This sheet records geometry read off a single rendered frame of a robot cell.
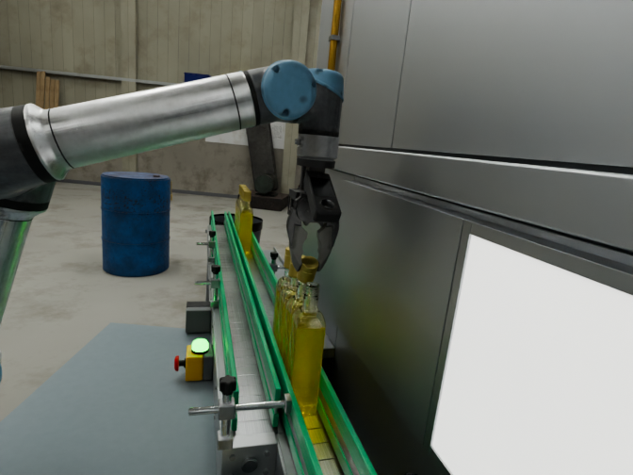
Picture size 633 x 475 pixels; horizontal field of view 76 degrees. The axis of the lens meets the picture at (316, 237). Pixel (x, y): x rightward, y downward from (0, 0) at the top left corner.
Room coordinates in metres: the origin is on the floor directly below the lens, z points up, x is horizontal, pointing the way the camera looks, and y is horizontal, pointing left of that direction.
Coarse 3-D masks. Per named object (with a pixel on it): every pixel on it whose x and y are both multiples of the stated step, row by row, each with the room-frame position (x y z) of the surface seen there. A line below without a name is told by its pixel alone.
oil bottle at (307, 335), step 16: (304, 320) 0.68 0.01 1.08; (320, 320) 0.69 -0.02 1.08; (304, 336) 0.68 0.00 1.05; (320, 336) 0.69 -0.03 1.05; (288, 352) 0.72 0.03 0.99; (304, 352) 0.68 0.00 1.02; (320, 352) 0.69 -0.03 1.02; (288, 368) 0.71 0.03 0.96; (304, 368) 0.68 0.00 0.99; (320, 368) 0.69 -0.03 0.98; (304, 384) 0.68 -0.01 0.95; (304, 400) 0.68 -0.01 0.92
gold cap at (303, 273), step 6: (306, 258) 0.75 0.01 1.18; (312, 258) 0.75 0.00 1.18; (306, 264) 0.73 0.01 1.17; (312, 264) 0.74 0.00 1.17; (300, 270) 0.74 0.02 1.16; (306, 270) 0.73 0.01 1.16; (312, 270) 0.73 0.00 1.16; (300, 276) 0.74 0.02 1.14; (306, 276) 0.74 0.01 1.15; (312, 276) 0.74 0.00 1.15
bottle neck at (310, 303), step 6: (306, 282) 0.72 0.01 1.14; (312, 282) 0.72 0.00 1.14; (306, 288) 0.70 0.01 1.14; (312, 288) 0.70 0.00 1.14; (318, 288) 0.71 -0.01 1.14; (306, 294) 0.70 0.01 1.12; (312, 294) 0.70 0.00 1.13; (318, 294) 0.71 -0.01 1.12; (306, 300) 0.70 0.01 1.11; (312, 300) 0.70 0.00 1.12; (306, 306) 0.70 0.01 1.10; (312, 306) 0.70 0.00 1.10
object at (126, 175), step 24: (120, 192) 3.60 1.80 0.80; (144, 192) 3.66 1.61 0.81; (168, 192) 3.91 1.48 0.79; (120, 216) 3.60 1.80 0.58; (144, 216) 3.66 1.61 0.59; (168, 216) 3.92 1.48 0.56; (120, 240) 3.60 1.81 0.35; (144, 240) 3.66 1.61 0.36; (168, 240) 3.92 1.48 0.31; (120, 264) 3.60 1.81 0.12; (144, 264) 3.66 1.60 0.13; (168, 264) 3.94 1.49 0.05
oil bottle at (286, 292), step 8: (288, 288) 0.81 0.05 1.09; (296, 288) 0.81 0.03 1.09; (280, 296) 0.83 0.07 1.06; (288, 296) 0.79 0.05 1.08; (280, 304) 0.82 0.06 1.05; (280, 312) 0.82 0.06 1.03; (280, 320) 0.81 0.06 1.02; (280, 328) 0.80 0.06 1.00; (280, 336) 0.80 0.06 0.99; (280, 344) 0.79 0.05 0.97; (280, 352) 0.79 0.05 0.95
